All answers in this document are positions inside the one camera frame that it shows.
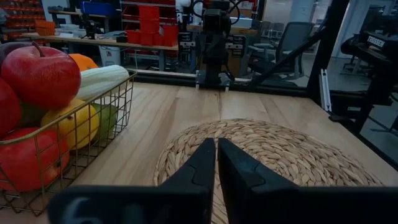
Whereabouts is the wooden workbench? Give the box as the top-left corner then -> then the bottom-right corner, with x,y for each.
21,30 -> 180,72

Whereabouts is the green and white leek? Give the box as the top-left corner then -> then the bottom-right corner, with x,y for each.
76,64 -> 131,101

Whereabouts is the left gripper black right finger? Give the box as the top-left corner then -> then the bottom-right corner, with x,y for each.
217,138 -> 398,224

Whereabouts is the shelf rack with red bins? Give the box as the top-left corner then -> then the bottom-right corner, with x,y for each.
0,0 -> 44,41

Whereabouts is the red pomegranate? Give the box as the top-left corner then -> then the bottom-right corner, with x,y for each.
0,77 -> 22,138

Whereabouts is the tall red bin stack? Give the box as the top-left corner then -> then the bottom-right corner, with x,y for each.
138,5 -> 160,34

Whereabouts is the red apple with stem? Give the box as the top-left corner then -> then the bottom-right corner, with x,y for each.
1,40 -> 82,110

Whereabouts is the orange citrus fruit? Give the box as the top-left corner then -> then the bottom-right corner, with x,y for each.
68,52 -> 99,72

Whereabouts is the bright red round fruit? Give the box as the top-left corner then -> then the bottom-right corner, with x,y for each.
0,126 -> 71,192

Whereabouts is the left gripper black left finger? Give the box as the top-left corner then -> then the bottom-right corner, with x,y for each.
47,138 -> 218,224

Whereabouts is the gold wire basket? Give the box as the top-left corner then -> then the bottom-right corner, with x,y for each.
0,68 -> 138,218

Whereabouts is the orange bin stack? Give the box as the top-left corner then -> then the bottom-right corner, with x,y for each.
34,20 -> 56,37

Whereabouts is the round woven placemat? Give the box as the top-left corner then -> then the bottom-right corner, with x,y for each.
152,118 -> 385,224

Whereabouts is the blue storage bin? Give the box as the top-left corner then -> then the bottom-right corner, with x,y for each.
80,1 -> 116,16

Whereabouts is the red storage bin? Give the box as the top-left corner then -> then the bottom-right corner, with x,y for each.
161,24 -> 180,47
126,30 -> 141,44

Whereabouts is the white bin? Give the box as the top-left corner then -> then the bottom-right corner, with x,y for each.
98,45 -> 121,67

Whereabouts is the grey office chair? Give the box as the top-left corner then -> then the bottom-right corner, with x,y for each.
248,21 -> 315,80

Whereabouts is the green pear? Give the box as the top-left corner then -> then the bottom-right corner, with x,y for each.
91,102 -> 119,139

